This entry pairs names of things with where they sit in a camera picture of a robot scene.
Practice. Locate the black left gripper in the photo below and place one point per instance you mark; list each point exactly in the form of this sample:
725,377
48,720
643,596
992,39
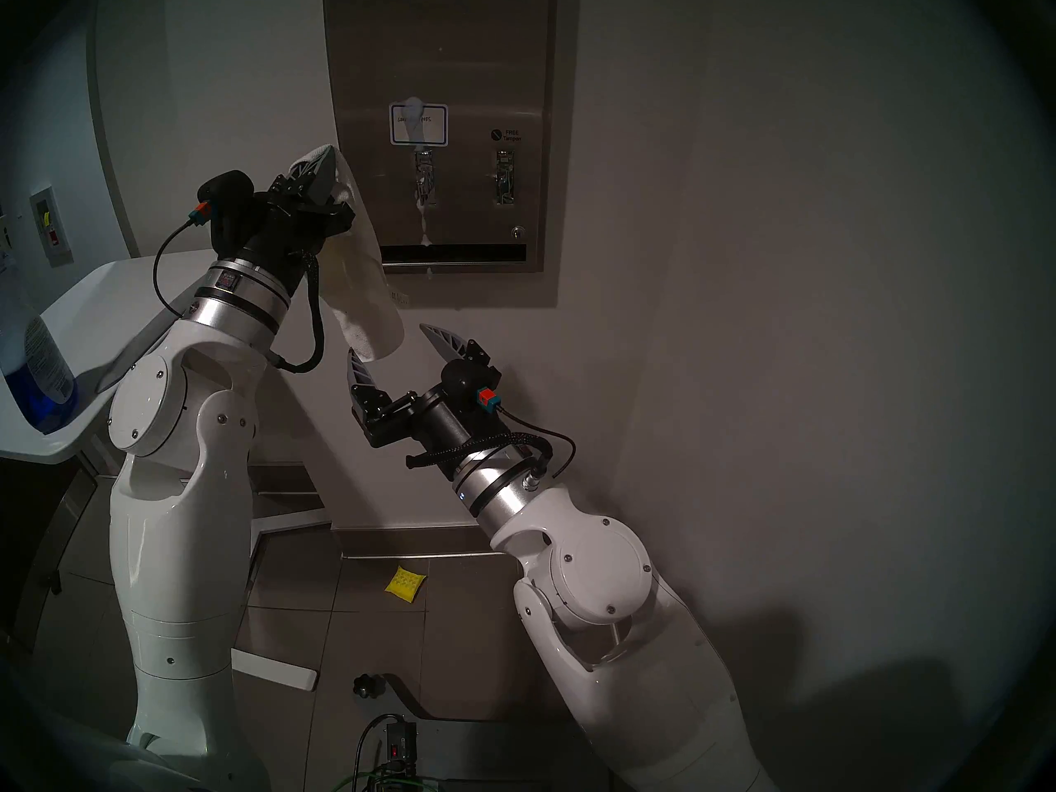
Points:
289,233

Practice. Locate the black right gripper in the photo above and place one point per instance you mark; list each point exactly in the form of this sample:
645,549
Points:
429,423

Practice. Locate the white terry cloth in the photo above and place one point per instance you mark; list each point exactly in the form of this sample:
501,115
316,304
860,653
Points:
363,287

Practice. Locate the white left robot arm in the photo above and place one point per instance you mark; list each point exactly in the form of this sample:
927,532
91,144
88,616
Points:
177,551

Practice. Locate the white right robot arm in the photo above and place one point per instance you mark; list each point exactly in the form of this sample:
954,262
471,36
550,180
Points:
660,675

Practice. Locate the dark robot base platform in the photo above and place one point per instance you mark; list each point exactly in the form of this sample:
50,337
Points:
495,749

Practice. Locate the metal dispenser lever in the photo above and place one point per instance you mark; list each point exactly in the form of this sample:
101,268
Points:
425,180
505,180

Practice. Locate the white foam residue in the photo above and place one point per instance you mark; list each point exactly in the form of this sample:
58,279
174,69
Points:
415,106

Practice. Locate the white blue-bordered label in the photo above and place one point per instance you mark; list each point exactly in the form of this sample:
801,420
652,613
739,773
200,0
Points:
436,130

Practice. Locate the yellow sponge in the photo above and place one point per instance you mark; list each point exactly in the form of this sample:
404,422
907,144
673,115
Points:
405,584

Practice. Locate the black knob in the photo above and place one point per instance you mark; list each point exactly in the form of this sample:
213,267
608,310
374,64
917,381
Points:
368,686

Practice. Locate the blue liquid spray bottle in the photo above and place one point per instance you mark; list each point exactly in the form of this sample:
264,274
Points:
45,403

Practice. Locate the black power box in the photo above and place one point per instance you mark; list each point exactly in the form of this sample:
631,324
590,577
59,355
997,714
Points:
400,747

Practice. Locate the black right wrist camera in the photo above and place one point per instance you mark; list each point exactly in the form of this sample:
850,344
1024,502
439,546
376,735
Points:
466,382

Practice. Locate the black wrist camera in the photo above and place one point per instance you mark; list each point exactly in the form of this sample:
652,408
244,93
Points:
466,382
227,209

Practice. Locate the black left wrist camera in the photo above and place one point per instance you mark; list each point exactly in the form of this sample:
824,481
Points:
227,209

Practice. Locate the stainless steel wall dispenser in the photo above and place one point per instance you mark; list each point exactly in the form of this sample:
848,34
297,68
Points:
462,48

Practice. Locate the grey wall outlet plate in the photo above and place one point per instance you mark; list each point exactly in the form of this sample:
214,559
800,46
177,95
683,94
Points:
51,229

